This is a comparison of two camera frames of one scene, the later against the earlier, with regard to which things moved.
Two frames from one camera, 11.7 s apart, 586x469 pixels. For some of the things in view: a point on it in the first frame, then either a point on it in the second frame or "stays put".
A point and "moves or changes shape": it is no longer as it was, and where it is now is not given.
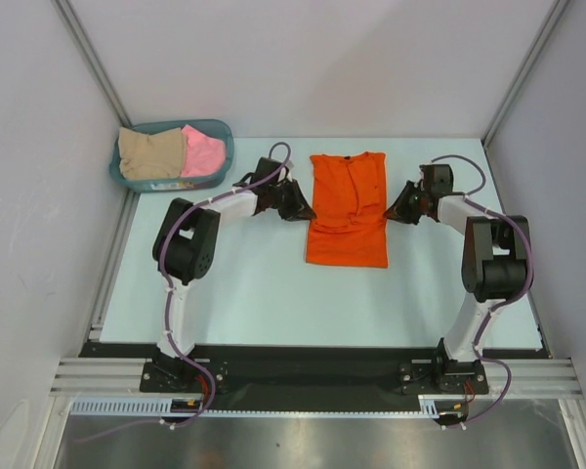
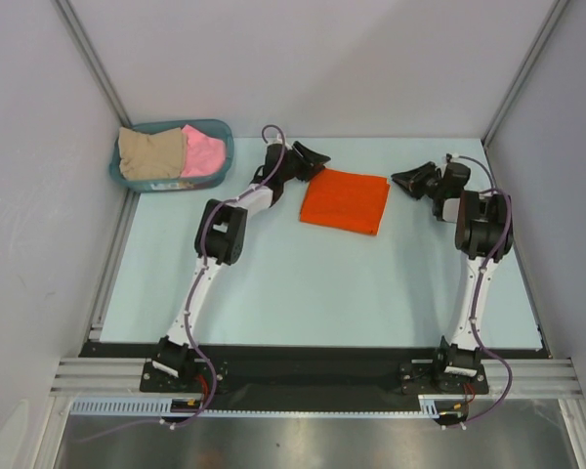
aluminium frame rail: x=75 y=376 stays put
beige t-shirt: x=157 y=155 stays put
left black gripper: x=298 y=209 to x=314 y=160
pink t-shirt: x=204 y=155 stays put
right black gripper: x=399 y=211 to x=412 y=180
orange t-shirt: x=350 y=196 moves or changes shape
